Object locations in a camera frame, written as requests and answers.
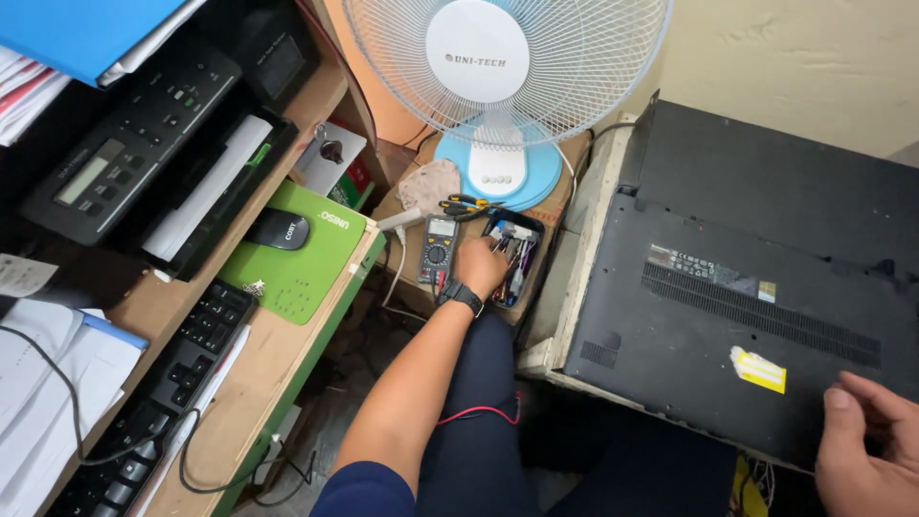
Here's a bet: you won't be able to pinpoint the person's left hand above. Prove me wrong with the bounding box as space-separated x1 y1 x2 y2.
454 236 513 298

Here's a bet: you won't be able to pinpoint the person's right hand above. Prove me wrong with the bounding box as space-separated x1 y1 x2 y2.
815 371 919 517

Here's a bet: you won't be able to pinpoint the assorted small tools bundle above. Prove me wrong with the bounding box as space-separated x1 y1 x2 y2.
488 220 539 307

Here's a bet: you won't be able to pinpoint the black tool tray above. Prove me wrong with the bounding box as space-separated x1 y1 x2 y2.
479 207 547 310

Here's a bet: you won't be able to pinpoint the yellow and black pliers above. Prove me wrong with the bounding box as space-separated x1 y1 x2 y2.
438 194 505 223

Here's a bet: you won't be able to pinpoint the grey digital multimeter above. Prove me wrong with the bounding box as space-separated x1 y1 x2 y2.
417 214 461 287

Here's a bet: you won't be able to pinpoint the black wrist watch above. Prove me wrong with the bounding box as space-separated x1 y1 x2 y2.
436 279 485 317

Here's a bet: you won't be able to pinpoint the pinkish rag cloth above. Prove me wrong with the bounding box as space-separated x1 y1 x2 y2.
397 158 462 217

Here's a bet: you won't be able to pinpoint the brown cardboard box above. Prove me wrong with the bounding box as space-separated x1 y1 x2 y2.
371 131 591 326

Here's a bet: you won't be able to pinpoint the red and green box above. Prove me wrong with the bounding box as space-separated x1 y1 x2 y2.
326 154 376 214

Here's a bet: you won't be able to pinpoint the white and blue desk fan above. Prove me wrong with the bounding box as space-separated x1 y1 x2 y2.
342 0 674 212

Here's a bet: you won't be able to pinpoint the white flat box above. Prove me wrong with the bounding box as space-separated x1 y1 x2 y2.
290 121 369 199

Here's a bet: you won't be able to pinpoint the keys with black fob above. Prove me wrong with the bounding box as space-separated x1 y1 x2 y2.
313 122 346 165

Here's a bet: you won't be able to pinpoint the green mouse pad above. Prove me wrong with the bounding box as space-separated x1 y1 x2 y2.
217 180 369 326

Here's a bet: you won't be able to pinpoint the person's dark trousers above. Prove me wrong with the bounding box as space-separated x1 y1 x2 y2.
415 312 740 517

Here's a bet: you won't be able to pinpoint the black computer mouse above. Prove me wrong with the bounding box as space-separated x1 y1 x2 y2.
244 208 312 252

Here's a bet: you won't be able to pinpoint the black laptop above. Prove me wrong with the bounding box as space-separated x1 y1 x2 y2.
563 90 919 472

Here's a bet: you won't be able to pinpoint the wooden computer desk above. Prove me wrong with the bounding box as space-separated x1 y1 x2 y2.
34 0 389 517

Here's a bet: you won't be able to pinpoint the person's navy sleeve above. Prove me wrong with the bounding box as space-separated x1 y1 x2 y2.
309 460 419 517

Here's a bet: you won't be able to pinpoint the white paper in printer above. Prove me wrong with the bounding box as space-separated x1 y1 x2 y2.
142 115 274 262

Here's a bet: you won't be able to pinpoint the black keyboard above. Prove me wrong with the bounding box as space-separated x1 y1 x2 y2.
45 279 258 517

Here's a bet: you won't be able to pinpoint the black printer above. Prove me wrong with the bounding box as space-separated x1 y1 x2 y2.
19 6 321 283

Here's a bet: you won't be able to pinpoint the blue folder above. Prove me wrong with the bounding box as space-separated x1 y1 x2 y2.
0 0 190 89

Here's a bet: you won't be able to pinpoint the small paper slip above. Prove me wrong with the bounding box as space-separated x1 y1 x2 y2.
0 253 60 300

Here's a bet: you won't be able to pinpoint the pile of loose documents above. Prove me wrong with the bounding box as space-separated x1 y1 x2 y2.
0 297 150 517

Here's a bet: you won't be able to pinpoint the stack of white papers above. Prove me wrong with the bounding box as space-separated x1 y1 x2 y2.
0 46 73 149

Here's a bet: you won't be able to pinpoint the white adapter with cable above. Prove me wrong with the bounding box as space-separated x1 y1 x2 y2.
375 207 426 311

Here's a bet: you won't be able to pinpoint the red wire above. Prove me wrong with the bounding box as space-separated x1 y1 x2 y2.
437 391 523 427

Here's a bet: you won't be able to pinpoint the black cable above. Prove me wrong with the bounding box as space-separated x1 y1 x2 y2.
0 325 317 508

